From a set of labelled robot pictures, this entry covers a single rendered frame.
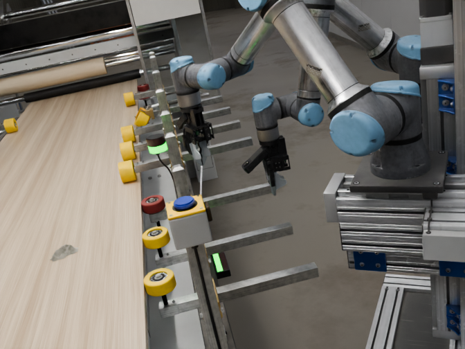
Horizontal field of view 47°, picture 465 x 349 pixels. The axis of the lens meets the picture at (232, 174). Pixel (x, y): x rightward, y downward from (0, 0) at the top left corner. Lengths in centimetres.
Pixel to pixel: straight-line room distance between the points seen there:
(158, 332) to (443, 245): 87
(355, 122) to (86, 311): 78
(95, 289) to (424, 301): 138
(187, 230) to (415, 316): 144
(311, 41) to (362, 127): 24
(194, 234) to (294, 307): 175
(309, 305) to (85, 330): 156
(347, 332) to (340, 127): 144
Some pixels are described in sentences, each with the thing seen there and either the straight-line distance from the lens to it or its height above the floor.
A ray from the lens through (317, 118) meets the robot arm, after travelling 168.
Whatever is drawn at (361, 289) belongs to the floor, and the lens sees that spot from 277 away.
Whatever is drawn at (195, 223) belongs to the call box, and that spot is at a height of 120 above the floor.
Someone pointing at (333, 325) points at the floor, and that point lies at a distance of 257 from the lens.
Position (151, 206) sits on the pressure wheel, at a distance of 182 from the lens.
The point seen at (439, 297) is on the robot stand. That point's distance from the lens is 189.
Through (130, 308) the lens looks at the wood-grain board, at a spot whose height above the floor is 90.
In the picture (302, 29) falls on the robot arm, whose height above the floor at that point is 144.
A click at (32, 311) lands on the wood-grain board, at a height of 90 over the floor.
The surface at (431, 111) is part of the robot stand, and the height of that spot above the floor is 113.
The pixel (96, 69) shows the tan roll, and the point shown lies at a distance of 403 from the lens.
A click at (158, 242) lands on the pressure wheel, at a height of 89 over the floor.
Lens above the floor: 163
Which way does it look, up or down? 22 degrees down
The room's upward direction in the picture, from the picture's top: 11 degrees counter-clockwise
